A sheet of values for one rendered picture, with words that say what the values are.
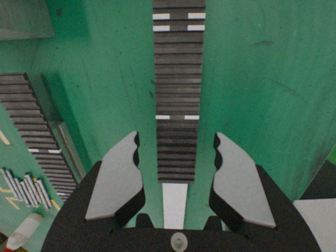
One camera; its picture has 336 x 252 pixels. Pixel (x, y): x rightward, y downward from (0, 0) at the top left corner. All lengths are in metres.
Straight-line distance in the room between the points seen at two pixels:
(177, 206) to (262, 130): 0.19
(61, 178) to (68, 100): 0.13
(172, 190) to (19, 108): 0.24
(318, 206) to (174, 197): 0.30
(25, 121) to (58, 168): 0.08
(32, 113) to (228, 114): 0.25
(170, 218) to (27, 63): 0.34
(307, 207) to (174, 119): 0.33
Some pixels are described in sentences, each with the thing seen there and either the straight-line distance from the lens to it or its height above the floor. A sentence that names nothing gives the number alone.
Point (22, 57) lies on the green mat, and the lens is 0.26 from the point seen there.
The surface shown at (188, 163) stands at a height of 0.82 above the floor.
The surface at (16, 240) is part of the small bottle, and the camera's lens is 0.53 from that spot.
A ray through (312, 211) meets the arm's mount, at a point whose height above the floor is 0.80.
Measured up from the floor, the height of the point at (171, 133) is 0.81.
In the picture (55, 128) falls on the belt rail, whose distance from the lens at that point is 0.24.
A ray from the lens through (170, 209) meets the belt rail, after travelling 0.28.
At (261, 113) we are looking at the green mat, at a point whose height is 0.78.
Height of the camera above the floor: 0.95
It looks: 62 degrees down
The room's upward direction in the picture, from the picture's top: 174 degrees counter-clockwise
